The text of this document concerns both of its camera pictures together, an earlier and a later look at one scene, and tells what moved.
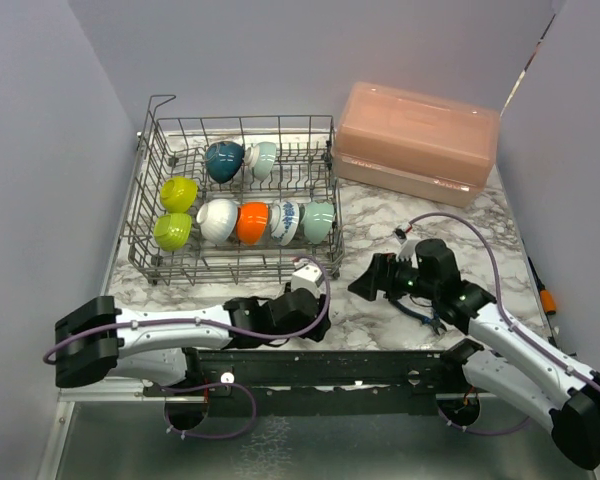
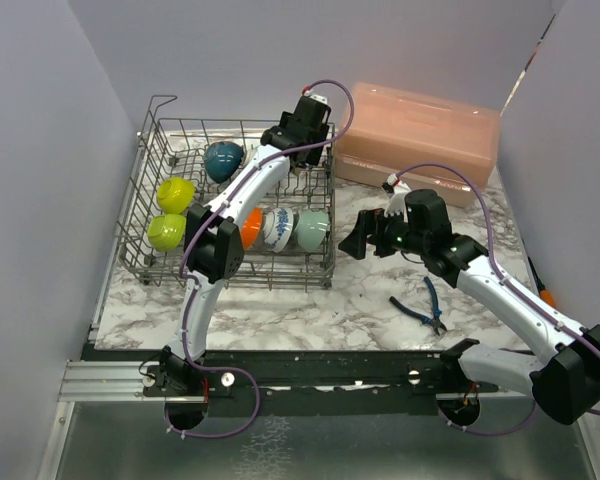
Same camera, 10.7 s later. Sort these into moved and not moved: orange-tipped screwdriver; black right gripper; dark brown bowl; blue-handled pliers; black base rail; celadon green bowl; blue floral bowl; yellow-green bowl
Moved: black right gripper; blue floral bowl; celadon green bowl
Not moved: black base rail; dark brown bowl; blue-handled pliers; orange-tipped screwdriver; yellow-green bowl
